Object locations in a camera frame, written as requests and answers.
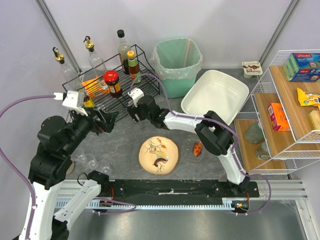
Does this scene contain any orange pink box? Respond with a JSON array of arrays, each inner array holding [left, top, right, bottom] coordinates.
[[267, 102, 290, 132]]

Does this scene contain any yellow sponge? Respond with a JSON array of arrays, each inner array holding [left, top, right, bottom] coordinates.
[[308, 110, 320, 130]]

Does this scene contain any small yellow label bottle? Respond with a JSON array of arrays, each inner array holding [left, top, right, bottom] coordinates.
[[83, 93, 95, 108]]

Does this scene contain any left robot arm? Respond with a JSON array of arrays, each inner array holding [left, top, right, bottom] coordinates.
[[18, 108, 119, 240]]

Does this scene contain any floral ceramic plate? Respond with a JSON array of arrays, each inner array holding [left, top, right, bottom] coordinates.
[[138, 136, 180, 176]]

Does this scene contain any clear glass plate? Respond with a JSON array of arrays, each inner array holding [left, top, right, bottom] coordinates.
[[180, 135, 207, 165]]

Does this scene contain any red lid sauce jar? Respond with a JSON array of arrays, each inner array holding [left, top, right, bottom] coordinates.
[[103, 70, 123, 98]]

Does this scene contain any orange food piece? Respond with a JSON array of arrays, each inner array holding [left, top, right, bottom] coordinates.
[[192, 141, 203, 157]]

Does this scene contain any clear plastic cup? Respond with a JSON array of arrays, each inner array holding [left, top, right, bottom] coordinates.
[[97, 160, 112, 175], [83, 154, 98, 170], [71, 148, 85, 164]]

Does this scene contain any white plastic basin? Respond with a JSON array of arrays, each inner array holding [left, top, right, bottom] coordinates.
[[181, 70, 250, 125]]

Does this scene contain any yellow cap chili sauce bottle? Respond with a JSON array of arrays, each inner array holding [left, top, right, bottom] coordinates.
[[127, 50, 142, 85]]

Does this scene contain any green sponge pack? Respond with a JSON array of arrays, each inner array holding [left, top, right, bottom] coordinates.
[[283, 52, 320, 83]]

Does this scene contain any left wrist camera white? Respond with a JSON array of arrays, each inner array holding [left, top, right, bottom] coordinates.
[[53, 90, 88, 117]]

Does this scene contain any yellow snack bag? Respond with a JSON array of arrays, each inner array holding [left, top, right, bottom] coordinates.
[[297, 88, 320, 109]]

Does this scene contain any dark soy sauce bottle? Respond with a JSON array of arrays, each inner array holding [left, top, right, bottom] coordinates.
[[117, 29, 131, 75]]

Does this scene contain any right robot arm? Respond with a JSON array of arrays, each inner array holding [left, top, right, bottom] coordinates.
[[127, 94, 250, 194]]

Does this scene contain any clear trash bag liner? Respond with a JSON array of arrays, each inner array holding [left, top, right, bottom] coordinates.
[[150, 38, 203, 80]]

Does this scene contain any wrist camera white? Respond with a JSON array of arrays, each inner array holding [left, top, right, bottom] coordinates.
[[53, 90, 88, 117], [127, 87, 144, 107]]

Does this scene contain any white wire shelf unit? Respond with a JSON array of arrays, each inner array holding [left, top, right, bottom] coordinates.
[[234, 49, 320, 175]]

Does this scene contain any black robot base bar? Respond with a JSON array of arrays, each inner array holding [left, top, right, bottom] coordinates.
[[99, 179, 260, 204]]

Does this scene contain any orange snack packet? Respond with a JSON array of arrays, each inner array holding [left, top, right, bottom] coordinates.
[[82, 78, 110, 98]]

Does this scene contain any chocolate pudding cup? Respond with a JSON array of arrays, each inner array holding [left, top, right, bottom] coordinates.
[[242, 61, 263, 79]]

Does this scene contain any black wire rack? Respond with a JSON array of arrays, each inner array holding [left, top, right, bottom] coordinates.
[[61, 44, 161, 136]]

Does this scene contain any grey cable duct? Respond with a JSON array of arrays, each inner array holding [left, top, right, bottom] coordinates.
[[52, 197, 271, 210]]

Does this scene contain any wide glass jar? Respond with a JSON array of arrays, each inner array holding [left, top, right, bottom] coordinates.
[[95, 104, 106, 111]]

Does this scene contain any green trash bin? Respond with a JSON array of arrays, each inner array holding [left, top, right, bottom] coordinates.
[[150, 38, 203, 99]]

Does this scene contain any glass oil bottle gold spout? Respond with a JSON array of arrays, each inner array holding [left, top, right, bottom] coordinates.
[[83, 35, 107, 89]]

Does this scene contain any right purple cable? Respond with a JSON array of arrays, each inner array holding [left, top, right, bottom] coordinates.
[[130, 72, 272, 215]]

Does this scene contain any beige pump soap bottle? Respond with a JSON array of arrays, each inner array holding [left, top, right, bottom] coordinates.
[[66, 160, 75, 175]]

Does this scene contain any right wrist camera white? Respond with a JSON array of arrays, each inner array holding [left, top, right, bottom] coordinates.
[[127, 87, 144, 107]]

